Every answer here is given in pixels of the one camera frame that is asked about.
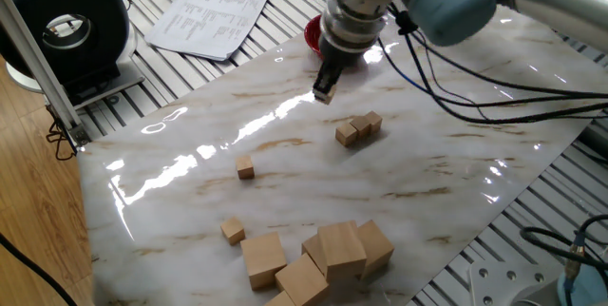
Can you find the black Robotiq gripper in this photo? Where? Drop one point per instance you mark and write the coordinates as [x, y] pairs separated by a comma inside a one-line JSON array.
[[339, 51]]

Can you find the large wooden cube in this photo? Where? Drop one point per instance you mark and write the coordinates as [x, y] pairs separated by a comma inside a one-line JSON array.
[[342, 249], [263, 259], [301, 280], [377, 246], [313, 251], [280, 300]]

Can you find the white printed paper stack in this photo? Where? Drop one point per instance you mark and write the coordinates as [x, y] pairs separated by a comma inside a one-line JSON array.
[[209, 16]]

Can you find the white marble pattern board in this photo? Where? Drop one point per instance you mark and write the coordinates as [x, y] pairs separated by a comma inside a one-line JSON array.
[[380, 201]]

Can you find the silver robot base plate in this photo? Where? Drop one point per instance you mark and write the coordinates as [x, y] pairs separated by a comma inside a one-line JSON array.
[[494, 287]]

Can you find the aluminium frame profile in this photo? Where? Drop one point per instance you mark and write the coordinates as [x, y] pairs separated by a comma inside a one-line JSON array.
[[35, 63]]

